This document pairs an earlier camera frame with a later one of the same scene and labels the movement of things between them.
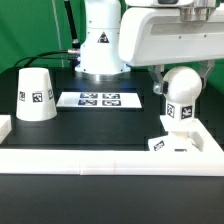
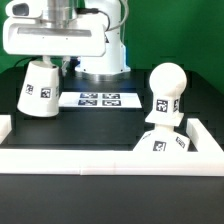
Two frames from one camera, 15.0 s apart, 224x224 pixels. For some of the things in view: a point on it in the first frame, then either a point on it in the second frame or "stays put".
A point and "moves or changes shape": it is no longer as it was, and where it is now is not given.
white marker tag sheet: [99, 100] stays put
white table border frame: [121, 162] stays put
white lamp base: [177, 141] moves or changes shape
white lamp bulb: [182, 86] moves or changes shape
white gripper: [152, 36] → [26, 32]
